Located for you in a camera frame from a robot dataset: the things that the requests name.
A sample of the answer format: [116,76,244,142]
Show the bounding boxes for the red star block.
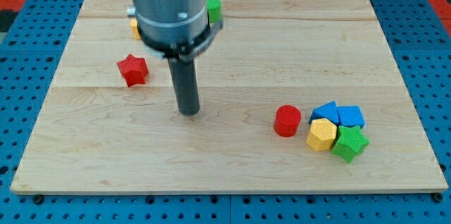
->
[116,54,149,87]

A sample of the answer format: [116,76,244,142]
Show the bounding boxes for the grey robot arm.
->
[132,0,223,62]

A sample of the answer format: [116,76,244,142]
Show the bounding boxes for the yellow block behind arm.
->
[130,18,141,40]

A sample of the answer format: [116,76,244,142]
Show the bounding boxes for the green star block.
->
[331,125,370,163]

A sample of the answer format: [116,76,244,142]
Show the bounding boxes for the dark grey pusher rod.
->
[168,59,200,116]

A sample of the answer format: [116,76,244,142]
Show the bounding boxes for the red cylinder block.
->
[273,105,302,137]

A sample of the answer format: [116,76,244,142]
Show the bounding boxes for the light wooden board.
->
[11,0,448,195]

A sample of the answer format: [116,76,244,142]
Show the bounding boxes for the green cylinder block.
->
[206,0,222,24]

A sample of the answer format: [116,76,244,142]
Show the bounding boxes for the yellow hexagon block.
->
[306,118,338,151]

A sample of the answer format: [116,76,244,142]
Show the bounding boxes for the blue triangle block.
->
[309,101,339,125]

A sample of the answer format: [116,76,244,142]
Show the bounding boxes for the blue cube block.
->
[337,106,365,128]

